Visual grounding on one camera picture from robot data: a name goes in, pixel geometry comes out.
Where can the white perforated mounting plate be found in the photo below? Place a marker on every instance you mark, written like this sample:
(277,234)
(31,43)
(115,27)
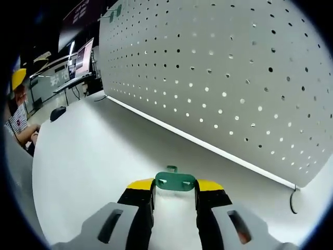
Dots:
(208,78)

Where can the lit computer monitor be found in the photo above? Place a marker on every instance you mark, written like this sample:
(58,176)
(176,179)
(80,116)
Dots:
(83,60)

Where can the large dark wall screen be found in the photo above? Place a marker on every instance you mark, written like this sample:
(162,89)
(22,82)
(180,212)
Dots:
(78,15)

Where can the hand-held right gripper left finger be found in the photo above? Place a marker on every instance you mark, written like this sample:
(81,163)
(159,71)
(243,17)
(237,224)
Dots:
(138,213)

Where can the black computer mouse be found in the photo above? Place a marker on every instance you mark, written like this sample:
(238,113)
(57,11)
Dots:
(57,113)

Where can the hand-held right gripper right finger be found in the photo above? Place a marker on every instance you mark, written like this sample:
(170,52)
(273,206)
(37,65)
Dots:
(208,221)

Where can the green hook assembly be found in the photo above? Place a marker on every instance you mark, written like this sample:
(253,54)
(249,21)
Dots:
(174,179)
(114,13)

